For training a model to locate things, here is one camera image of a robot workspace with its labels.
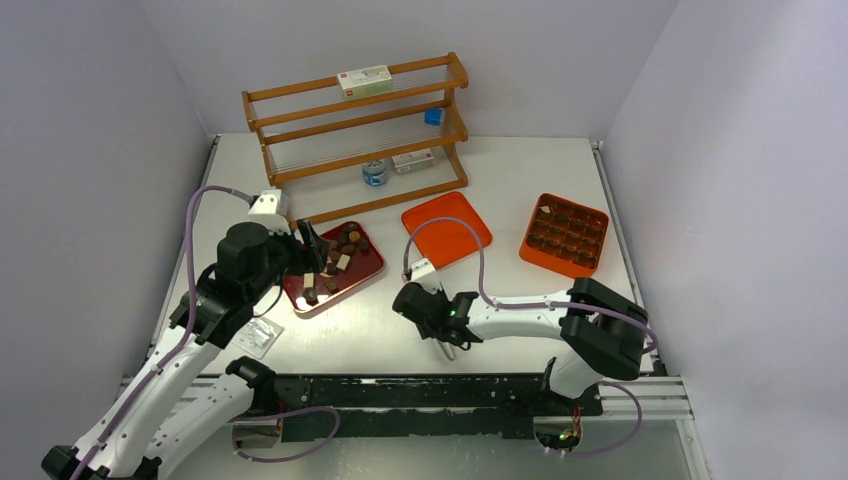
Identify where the white green box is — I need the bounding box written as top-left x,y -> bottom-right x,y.
336,65 -> 393,101

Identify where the clear plastic bag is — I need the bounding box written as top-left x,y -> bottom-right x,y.
232,317 -> 284,360

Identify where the orange box lid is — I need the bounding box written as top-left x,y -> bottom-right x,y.
401,192 -> 493,269

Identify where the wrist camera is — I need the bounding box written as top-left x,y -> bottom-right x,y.
407,258 -> 436,281
248,189 -> 291,235

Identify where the black base frame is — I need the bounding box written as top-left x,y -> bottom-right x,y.
225,356 -> 603,442

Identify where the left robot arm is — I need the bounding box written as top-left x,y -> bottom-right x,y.
41,220 -> 329,479

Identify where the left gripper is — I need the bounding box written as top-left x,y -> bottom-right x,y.
245,217 -> 331,301

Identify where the wooden three-tier shelf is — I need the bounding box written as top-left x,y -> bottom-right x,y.
241,52 -> 469,224

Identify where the dark red tray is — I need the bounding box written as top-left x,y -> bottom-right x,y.
283,221 -> 385,316

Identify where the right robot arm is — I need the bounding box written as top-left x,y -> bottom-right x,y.
392,278 -> 657,414

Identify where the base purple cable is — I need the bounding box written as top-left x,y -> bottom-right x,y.
230,406 -> 342,464

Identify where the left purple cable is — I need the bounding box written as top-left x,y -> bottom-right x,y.
66,186 -> 256,480

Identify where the blue cube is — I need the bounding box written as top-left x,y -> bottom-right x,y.
424,108 -> 445,126

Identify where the dark round chocolate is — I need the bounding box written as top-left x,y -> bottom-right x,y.
302,287 -> 318,305

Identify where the white red small box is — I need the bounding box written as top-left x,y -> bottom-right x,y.
390,149 -> 436,175

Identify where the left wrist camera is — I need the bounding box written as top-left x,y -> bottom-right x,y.
248,189 -> 291,235

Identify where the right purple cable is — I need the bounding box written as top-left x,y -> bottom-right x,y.
402,216 -> 660,458

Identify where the white chocolate piece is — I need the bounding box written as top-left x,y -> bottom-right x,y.
335,254 -> 351,271

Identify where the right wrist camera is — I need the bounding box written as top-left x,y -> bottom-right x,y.
407,258 -> 436,281

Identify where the blue lidded jar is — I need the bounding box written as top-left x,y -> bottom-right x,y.
361,159 -> 388,187

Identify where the orange compartment box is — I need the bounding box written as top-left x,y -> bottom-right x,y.
519,193 -> 610,279

